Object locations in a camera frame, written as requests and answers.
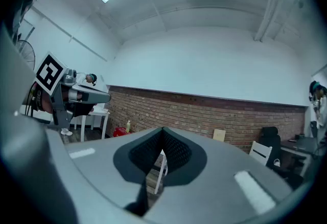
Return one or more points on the white table leg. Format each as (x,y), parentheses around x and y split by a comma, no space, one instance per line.
(160,174)

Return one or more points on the black office chair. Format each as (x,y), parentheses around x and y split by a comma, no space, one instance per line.
(270,136)

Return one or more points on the yellow-green drink bottle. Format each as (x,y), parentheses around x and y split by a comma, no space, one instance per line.
(128,127)

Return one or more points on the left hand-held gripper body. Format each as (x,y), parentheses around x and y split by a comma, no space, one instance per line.
(49,73)

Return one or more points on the white ceiling pipes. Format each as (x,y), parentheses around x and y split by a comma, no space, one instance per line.
(265,13)

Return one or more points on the small white table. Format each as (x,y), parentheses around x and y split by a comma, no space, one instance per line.
(98,113)

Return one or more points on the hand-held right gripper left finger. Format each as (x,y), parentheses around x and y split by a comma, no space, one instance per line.
(102,161)

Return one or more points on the dark desk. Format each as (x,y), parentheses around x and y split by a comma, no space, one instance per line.
(299,145)

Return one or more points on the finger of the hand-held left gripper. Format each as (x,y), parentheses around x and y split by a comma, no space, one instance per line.
(62,118)
(99,97)

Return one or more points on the white wall conduit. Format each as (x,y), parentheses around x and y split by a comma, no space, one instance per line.
(71,36)

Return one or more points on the person's left forearm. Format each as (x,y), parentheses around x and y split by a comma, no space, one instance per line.
(47,104)

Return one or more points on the white wooden chair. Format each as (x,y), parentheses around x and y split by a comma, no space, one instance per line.
(253,146)

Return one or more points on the black standing fan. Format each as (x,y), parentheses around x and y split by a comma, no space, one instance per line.
(28,51)

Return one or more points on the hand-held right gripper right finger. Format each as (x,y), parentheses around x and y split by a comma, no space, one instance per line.
(217,179)

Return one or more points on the red plastic crate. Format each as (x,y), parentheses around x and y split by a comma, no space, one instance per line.
(121,132)

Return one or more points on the white crumpled bag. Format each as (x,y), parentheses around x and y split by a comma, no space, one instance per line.
(277,162)

